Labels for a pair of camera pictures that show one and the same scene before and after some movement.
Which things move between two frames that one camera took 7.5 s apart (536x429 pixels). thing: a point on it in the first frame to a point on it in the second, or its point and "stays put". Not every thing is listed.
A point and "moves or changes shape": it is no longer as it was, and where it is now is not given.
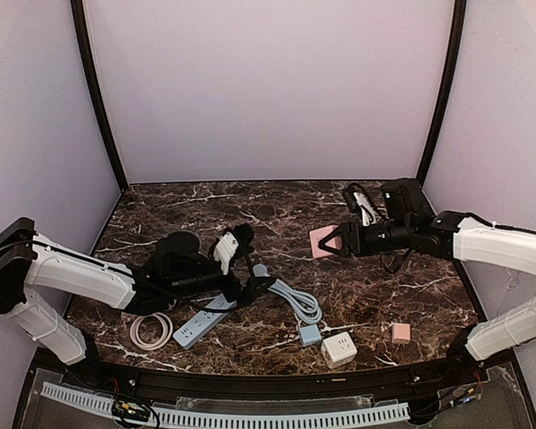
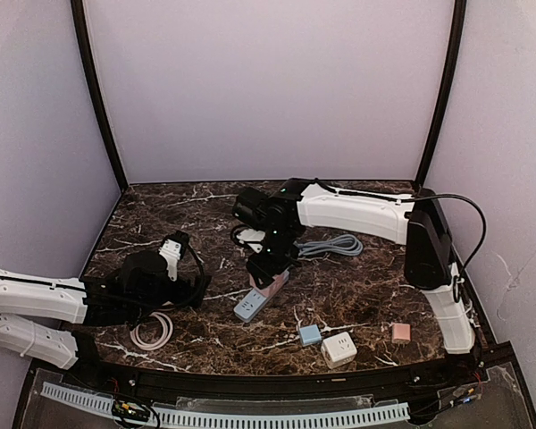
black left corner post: [79, 23] stays put
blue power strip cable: [305, 305] moves or changes shape
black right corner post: [457, 39] stays put
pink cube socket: [315, 235] moves or changes shape
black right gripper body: [355, 238] to [268, 264]
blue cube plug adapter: [310, 334] stays put
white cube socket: [338, 349] stays put
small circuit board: [129, 410] stays put
